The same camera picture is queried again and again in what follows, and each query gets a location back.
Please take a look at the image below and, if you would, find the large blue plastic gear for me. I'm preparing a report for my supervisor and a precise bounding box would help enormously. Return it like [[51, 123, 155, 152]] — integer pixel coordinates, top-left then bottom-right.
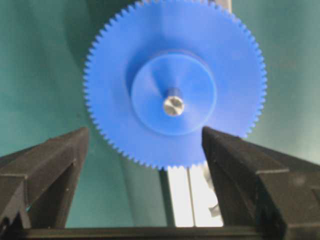
[[83, 0, 268, 170]]

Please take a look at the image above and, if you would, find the aluminium extrusion rail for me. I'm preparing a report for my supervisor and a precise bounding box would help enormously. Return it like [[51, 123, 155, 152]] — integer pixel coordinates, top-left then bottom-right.
[[159, 162, 224, 228]]

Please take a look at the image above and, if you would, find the left steel shaft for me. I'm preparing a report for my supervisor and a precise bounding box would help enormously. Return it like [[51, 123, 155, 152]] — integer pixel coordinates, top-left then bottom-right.
[[162, 87, 185, 117]]

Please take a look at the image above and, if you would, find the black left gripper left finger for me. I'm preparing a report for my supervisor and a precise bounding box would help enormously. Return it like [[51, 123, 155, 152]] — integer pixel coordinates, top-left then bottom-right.
[[0, 127, 90, 229]]

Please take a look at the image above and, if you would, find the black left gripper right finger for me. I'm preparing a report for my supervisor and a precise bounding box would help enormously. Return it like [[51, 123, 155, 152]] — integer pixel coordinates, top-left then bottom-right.
[[201, 126, 320, 240]]

